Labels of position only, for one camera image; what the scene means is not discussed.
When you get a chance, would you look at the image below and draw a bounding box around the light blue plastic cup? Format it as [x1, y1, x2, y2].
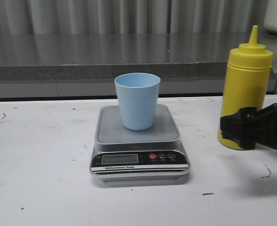
[114, 73, 161, 130]

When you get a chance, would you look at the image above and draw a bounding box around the silver digital kitchen scale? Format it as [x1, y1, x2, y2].
[89, 105, 190, 181]

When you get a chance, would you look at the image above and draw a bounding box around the yellow squeeze bottle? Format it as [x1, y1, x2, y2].
[217, 25, 274, 151]

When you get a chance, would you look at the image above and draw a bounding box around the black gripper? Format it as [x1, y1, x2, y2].
[220, 103, 277, 150]

